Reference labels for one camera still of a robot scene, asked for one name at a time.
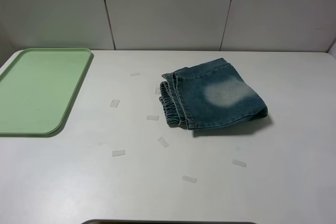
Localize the children's blue denim shorts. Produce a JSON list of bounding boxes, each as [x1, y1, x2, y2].
[[159, 58, 268, 131]]

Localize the light green plastic tray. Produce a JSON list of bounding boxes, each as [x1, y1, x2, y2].
[[1, 48, 93, 136]]

